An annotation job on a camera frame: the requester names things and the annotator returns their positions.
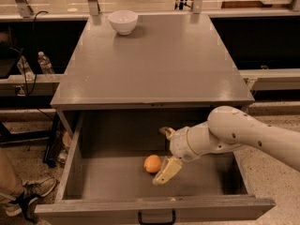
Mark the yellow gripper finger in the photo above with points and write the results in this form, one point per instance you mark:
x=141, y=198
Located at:
x=170, y=167
x=167, y=132

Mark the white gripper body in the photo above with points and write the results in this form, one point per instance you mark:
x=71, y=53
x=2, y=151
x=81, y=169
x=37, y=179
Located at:
x=179, y=144

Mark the orange fruit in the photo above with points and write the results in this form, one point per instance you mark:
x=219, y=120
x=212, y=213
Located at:
x=152, y=164

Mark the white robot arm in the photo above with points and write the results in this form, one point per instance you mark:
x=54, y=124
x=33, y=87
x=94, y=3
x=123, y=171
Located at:
x=227, y=129

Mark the grey open top drawer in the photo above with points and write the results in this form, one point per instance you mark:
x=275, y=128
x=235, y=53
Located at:
x=104, y=181

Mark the grey cabinet counter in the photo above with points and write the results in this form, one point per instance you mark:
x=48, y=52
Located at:
x=168, y=60

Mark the white ceramic bowl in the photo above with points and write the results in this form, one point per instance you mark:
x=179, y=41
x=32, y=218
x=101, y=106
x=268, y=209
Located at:
x=123, y=21

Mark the grey sneaker shoe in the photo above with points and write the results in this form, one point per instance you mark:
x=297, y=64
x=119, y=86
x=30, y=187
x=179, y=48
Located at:
x=19, y=201

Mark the clear plastic water bottle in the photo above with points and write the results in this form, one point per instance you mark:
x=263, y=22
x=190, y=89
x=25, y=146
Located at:
x=45, y=63

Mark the tan trouser leg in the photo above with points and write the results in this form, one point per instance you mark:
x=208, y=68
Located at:
x=10, y=183

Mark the black drawer handle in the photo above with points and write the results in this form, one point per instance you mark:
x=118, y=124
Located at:
x=156, y=217

